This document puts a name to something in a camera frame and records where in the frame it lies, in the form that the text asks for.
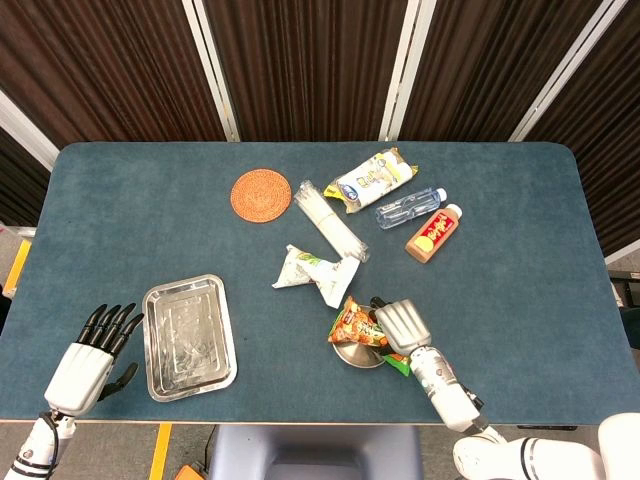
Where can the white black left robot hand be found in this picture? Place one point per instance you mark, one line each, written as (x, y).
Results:
(80, 372)

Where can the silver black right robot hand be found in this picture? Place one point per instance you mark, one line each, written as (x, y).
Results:
(402, 325)

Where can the orange green snack bag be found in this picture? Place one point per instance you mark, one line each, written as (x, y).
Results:
(357, 327)

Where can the white green wrapper pack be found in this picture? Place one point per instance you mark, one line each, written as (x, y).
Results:
(320, 272)

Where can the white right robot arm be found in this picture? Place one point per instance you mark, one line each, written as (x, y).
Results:
(450, 390)

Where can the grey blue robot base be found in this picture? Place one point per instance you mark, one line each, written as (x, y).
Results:
(315, 452)

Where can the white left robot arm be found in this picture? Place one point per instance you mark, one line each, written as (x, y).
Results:
(35, 450)

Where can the yellow white snack pack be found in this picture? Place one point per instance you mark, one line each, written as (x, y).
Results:
(372, 180)

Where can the round steel plate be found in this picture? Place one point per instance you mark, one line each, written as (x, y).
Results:
(357, 356)

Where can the brown drink bottle red label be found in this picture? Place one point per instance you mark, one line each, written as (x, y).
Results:
(432, 235)

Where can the rectangular steel tray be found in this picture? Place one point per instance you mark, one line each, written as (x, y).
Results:
(190, 340)

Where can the clear water bottle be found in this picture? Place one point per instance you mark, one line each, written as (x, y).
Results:
(407, 210)

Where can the clear packet of straws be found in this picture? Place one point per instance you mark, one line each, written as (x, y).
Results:
(330, 225)

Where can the orange object on floor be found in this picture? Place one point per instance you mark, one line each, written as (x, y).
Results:
(189, 473)

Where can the round woven rattan coaster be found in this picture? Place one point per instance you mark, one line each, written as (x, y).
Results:
(261, 195)

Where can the black equipment beside table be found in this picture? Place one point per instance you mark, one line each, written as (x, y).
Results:
(627, 290)

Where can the dark folding screen white frame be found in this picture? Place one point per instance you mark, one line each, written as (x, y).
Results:
(320, 65)

